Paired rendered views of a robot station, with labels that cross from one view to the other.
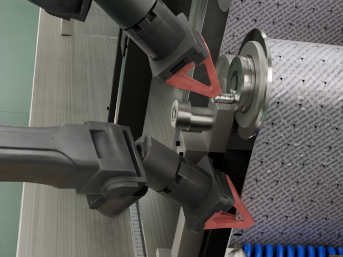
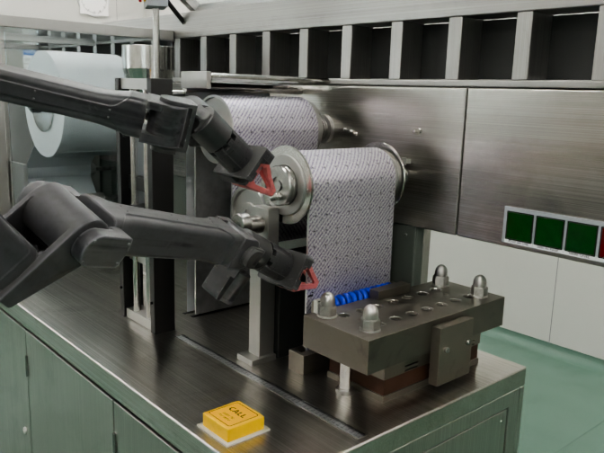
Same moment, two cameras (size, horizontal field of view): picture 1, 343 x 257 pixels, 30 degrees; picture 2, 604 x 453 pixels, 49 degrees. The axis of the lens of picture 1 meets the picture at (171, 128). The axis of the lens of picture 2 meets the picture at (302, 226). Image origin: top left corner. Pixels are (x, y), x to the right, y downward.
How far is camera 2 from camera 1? 0.58 m
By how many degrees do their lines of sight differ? 32
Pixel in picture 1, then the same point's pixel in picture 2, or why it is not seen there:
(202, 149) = not seen: hidden behind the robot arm
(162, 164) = (263, 243)
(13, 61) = not seen: outside the picture
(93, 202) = (220, 290)
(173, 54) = (252, 161)
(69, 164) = (229, 236)
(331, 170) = (352, 228)
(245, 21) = not seen: hidden behind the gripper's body
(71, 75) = (46, 291)
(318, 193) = (349, 248)
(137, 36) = (226, 153)
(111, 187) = (251, 254)
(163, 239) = (233, 350)
